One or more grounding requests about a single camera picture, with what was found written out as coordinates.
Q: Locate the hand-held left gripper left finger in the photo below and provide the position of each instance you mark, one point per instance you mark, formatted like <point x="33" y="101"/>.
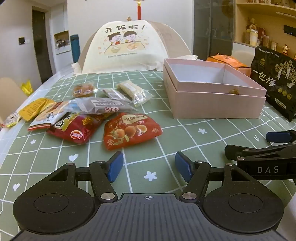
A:
<point x="115" y="167"/>

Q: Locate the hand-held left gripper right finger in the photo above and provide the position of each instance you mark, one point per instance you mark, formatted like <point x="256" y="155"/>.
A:
<point x="183" y="168"/>

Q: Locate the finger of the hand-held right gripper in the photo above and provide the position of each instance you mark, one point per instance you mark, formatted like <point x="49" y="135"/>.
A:
<point x="277" y="137"/>
<point x="233" y="151"/>

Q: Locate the red packet with orange fruits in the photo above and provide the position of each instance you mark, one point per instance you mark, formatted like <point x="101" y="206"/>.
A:
<point x="129" y="131"/>

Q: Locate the clear packet with grey pastry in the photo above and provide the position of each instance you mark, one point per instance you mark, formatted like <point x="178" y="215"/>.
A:
<point x="104" y="105"/>

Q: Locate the pink cardboard box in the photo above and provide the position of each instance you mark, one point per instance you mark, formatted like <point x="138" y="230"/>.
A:
<point x="208" y="92"/>

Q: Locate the small brown bar packet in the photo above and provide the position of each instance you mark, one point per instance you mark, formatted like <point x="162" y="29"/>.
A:
<point x="114" y="93"/>

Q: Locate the white roll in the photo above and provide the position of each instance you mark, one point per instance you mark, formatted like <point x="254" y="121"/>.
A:
<point x="134" y="90"/>

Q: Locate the round cake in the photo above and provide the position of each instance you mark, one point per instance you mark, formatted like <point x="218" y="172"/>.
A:
<point x="83" y="90"/>

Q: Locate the white and orange snack packet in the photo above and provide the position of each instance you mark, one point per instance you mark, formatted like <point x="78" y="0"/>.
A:
<point x="48" y="117"/>

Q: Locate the yellow snack packet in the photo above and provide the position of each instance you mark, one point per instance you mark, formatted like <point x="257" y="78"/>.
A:
<point x="34" y="109"/>

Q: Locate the green checked tablecloth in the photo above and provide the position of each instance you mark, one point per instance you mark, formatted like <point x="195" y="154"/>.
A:
<point x="208" y="139"/>

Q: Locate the large red snack packet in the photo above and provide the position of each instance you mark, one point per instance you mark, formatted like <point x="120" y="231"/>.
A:
<point x="76" y="129"/>

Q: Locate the black snack bag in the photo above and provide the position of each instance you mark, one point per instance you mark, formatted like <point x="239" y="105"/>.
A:
<point x="277" y="76"/>

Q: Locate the orange paper box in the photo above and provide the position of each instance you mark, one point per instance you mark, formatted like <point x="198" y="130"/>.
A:
<point x="231" y="62"/>

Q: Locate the golden figurine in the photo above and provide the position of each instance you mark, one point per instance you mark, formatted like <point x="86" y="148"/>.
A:
<point x="285" y="49"/>

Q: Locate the amber jar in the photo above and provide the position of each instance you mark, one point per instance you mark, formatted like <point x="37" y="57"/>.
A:
<point x="266" y="41"/>

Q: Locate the white drink bottle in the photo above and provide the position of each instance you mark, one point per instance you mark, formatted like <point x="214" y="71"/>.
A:
<point x="253" y="36"/>

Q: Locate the small candy packet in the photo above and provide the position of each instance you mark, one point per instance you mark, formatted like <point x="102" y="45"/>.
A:
<point x="11" y="119"/>

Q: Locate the yellow plastic bag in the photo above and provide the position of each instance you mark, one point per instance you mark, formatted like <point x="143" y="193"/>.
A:
<point x="27" y="88"/>

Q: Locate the printed mesh food cover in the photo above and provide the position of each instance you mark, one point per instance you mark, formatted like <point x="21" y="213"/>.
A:
<point x="124" y="46"/>

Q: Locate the blue thermos bottle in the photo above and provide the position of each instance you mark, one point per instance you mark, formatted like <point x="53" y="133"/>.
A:
<point x="75" y="48"/>

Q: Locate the dark glass cabinet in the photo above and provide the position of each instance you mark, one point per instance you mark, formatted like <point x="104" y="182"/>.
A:
<point x="212" y="27"/>

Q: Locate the beige chair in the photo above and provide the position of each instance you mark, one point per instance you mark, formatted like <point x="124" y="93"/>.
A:
<point x="9" y="92"/>

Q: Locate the dark door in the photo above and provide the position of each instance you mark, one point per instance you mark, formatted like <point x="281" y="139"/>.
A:
<point x="41" y="46"/>

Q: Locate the red hanging tassel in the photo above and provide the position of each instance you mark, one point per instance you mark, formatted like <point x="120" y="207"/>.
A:
<point x="139" y="10"/>

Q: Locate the wooden wall shelf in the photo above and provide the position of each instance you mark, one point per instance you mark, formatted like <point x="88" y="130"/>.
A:
<point x="266" y="14"/>

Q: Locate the wall switch panel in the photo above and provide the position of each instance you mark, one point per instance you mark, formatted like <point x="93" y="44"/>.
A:
<point x="23" y="40"/>

